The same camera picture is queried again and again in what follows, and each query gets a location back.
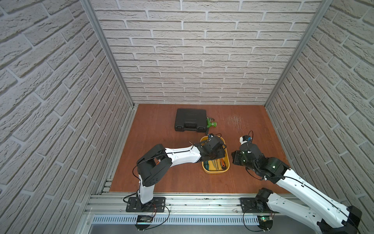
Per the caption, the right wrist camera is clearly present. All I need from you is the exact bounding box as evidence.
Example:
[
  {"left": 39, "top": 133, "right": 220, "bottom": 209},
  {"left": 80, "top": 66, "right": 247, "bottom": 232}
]
[{"left": 240, "top": 135, "right": 252, "bottom": 144}]

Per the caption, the black yellow cap screwdriver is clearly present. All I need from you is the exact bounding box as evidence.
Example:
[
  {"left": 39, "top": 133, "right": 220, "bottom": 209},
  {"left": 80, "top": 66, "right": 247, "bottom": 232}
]
[{"left": 212, "top": 160, "right": 218, "bottom": 171}]

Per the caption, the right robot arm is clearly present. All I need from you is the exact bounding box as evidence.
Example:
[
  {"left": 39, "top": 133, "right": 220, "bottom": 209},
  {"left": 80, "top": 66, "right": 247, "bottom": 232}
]
[{"left": 232, "top": 136, "right": 362, "bottom": 234}]

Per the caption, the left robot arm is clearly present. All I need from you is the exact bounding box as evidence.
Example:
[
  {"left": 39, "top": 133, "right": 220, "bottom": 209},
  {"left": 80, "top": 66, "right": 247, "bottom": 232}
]
[{"left": 136, "top": 135, "right": 226, "bottom": 205}]

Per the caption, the black plastic tool case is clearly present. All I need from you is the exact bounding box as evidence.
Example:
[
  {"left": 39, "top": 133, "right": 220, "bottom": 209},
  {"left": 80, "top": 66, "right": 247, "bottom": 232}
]
[{"left": 174, "top": 108, "right": 207, "bottom": 133}]

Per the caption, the aluminium front rail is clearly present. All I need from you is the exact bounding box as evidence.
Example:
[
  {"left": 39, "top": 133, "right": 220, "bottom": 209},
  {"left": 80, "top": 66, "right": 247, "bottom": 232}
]
[{"left": 84, "top": 192, "right": 256, "bottom": 215}]

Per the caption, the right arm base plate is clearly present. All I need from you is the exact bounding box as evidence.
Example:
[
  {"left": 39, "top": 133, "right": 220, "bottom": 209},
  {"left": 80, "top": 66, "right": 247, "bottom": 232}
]
[{"left": 239, "top": 198, "right": 274, "bottom": 214}]

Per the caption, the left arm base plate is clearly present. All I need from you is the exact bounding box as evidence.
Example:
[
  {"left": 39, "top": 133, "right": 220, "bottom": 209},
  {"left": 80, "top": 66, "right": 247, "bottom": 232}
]
[{"left": 126, "top": 197, "right": 166, "bottom": 213}]

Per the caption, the green hose nozzle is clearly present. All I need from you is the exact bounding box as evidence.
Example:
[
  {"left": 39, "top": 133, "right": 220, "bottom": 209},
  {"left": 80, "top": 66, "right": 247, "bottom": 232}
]
[{"left": 206, "top": 118, "right": 217, "bottom": 128}]

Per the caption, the yellow storage box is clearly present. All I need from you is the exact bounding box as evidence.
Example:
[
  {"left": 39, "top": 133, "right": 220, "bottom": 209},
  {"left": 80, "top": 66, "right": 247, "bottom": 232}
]
[{"left": 199, "top": 134, "right": 230, "bottom": 174}]

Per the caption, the orange screwdriver long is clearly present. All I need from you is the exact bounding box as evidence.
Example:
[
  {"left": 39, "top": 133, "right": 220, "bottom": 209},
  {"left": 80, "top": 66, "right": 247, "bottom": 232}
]
[{"left": 220, "top": 158, "right": 227, "bottom": 170}]

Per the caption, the green black screwdriver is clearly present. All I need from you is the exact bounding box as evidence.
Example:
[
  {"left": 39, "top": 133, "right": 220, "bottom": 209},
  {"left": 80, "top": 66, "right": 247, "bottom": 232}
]
[{"left": 203, "top": 161, "right": 209, "bottom": 171}]

